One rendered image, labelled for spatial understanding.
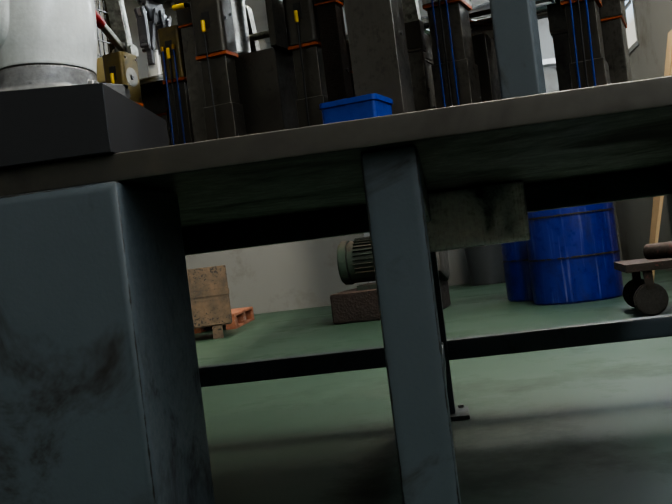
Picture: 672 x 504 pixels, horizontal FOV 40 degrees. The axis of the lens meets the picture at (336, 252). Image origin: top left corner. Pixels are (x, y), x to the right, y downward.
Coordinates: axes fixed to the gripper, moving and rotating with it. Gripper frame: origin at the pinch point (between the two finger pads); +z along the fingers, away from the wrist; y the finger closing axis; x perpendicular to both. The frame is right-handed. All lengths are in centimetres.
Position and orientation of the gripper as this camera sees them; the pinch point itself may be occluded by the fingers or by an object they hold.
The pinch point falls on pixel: (159, 67)
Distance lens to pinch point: 239.9
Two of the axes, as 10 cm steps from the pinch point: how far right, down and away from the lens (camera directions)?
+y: 3.8, -0.4, 9.2
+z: 1.2, 9.9, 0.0
